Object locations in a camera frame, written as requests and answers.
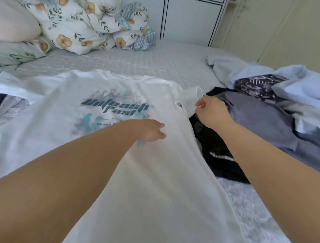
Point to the white door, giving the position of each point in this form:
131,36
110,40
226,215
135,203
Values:
270,30

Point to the floral bunched quilt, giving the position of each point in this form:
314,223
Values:
135,25

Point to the person's left forearm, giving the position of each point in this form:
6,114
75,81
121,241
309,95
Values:
65,180

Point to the pink plush pillow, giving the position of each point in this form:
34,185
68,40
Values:
15,20

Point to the dark purple patterned garment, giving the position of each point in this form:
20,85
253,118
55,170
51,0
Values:
257,86

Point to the person's right forearm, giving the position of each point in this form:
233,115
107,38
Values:
275,175

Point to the white wardrobe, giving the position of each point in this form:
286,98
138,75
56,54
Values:
185,20

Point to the bed with grey patterned sheet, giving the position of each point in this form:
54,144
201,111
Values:
165,62

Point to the light blue hooded jacket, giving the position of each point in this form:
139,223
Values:
235,67

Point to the person's right hand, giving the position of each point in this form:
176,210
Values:
212,112

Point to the white printed t-shirt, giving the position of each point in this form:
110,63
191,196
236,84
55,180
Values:
165,190

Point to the person's left hand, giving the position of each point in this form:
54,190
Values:
151,131

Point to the floral pillow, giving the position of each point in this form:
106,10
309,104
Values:
22,52

